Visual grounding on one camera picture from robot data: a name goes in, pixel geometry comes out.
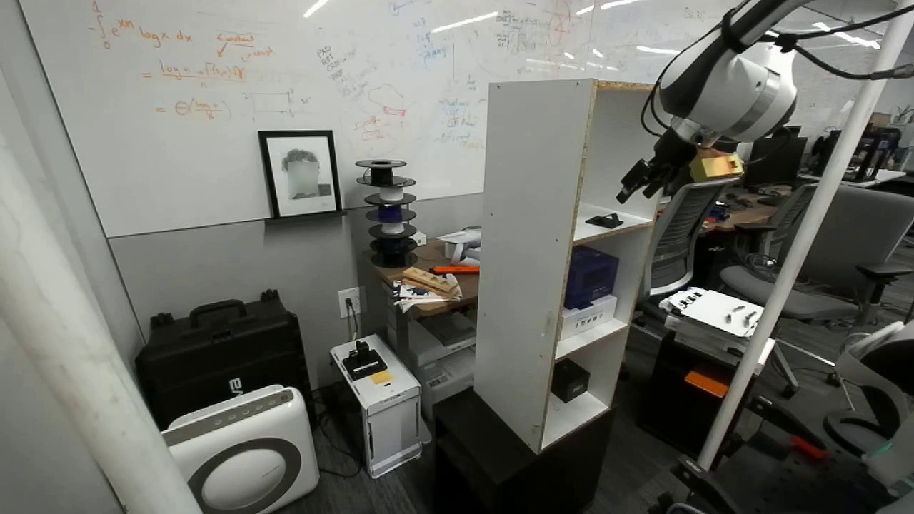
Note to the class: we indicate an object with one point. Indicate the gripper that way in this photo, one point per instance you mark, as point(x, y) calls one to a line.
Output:
point(675, 158)

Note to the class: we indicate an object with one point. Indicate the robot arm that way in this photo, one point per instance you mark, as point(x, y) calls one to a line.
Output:
point(735, 93)

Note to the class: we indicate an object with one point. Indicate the flat black object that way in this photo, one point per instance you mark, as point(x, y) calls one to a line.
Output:
point(605, 220)

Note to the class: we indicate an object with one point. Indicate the white open cabinet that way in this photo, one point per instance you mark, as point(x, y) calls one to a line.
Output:
point(528, 257)

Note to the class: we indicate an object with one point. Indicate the black base cabinet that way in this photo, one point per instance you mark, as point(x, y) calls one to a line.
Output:
point(485, 464)

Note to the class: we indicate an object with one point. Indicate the grey mesh office chair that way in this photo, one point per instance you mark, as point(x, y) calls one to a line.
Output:
point(678, 243)

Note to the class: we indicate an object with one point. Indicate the wooden desk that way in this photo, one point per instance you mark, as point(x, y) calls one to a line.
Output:
point(746, 214)
point(428, 258)

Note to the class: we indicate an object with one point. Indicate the blue box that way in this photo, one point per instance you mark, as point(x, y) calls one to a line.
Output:
point(591, 277)

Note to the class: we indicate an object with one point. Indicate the monitor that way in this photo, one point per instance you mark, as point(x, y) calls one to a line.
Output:
point(778, 160)

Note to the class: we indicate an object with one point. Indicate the flat white box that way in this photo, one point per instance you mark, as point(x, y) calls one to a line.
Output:
point(589, 318)

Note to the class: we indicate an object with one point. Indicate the white board with parts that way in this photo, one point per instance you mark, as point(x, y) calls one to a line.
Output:
point(717, 310)

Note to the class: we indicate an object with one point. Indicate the white pole stand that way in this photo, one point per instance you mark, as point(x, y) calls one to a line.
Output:
point(64, 321)
point(800, 243)

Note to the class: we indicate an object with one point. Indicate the white device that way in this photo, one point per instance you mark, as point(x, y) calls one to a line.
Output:
point(460, 245)

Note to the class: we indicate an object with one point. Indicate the small black box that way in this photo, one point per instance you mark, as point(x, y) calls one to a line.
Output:
point(570, 380)

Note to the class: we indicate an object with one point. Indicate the grey padded office chair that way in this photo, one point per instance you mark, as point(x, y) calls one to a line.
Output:
point(850, 243)

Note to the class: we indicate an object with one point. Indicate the black box with orange label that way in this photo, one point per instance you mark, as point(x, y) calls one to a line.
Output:
point(685, 400)

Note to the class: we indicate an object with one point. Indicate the wooden block piece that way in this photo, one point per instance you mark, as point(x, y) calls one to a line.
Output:
point(430, 282)

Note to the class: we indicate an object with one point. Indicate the stack of filament spools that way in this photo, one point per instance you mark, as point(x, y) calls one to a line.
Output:
point(389, 214)

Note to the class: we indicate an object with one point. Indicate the grey printer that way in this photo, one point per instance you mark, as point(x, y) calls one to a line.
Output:
point(435, 357)

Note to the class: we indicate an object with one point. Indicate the yellow sticky note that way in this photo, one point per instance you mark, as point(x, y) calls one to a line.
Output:
point(381, 377)

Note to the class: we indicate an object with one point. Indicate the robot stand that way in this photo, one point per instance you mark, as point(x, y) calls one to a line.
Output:
point(771, 485)

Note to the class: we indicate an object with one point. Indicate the black device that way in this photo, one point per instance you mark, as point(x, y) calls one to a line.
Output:
point(363, 360)

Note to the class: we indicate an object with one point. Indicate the black framed picture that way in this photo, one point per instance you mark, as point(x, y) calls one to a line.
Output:
point(300, 175)

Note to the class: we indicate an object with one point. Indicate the white computer tower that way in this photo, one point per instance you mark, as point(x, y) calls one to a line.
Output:
point(389, 421)

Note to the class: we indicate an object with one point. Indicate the whiteboard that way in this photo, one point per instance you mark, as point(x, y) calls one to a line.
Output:
point(214, 93)

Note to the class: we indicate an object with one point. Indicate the black hard case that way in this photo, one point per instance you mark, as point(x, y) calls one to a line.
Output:
point(221, 357)

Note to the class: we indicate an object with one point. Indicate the white air purifier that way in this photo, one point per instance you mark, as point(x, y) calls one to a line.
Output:
point(243, 457)

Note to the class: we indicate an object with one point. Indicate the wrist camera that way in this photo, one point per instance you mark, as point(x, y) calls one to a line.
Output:
point(716, 167)

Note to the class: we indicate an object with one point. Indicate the wall socket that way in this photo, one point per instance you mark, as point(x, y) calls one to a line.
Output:
point(350, 301)

